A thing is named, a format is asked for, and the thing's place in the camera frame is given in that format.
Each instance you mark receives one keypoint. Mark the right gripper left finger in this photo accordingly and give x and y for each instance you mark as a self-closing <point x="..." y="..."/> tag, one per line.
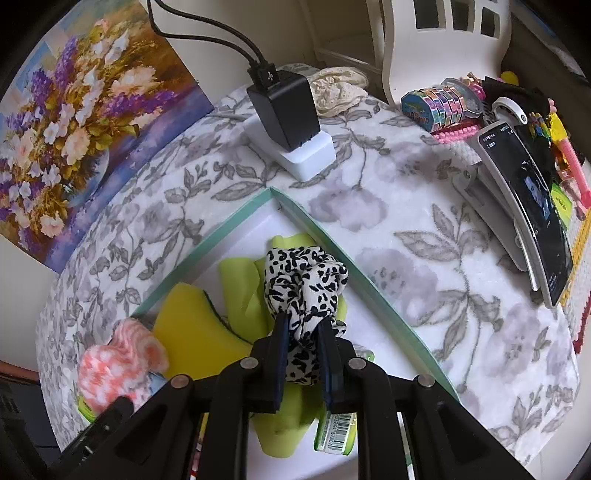
<point x="278" y="359"/>

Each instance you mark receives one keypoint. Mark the white plastic chair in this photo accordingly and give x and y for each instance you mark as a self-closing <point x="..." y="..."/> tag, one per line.
<point x="420" y="43"/>

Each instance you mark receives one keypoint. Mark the smartphone on stand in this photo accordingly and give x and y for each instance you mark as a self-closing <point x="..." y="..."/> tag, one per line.
<point x="508" y="191"/>

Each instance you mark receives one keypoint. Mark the pink white striped cloth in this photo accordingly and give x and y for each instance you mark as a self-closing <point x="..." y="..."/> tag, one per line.
<point x="121" y="368"/>

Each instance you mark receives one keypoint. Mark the flower painting canvas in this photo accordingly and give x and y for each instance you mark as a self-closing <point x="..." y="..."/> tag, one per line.
<point x="89" y="94"/>

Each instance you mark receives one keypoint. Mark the black power adapter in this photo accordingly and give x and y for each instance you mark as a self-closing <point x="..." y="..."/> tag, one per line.
<point x="285" y="105"/>

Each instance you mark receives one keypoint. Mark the yellow sponge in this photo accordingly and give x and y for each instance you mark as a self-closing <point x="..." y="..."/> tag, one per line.
<point x="196" y="342"/>

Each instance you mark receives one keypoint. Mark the green tissue pack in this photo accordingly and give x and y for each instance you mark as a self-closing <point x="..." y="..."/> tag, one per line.
<point x="85" y="411"/>
<point x="336" y="433"/>

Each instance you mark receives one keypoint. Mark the lime green cloth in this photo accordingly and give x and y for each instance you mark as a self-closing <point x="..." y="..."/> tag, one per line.
<point x="248" y="317"/>

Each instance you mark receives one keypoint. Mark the grey floral blanket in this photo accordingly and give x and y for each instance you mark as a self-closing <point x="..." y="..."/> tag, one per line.
<point x="388" y="200"/>

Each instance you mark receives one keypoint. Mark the white power strip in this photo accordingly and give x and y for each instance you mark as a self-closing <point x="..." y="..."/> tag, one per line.
<point x="302" y="163"/>

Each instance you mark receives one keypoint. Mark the teal white tray box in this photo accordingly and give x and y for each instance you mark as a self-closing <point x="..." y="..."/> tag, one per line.
<point x="402" y="428"/>

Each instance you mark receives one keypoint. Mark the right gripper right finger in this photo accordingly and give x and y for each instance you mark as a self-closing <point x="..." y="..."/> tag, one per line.
<point x="330" y="365"/>

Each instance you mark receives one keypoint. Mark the colourful cylinder toy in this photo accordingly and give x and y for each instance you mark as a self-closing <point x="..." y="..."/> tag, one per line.
<point x="443" y="105"/>

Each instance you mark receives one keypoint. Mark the leopard print scrunchie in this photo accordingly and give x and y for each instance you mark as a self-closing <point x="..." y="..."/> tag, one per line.
<point x="306" y="283"/>

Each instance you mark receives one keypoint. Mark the blue face mask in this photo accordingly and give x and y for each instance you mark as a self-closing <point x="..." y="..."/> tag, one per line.
<point x="155" y="382"/>

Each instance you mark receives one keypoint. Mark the cream lace cloth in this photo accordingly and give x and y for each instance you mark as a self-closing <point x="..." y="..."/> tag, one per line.
<point x="336" y="89"/>

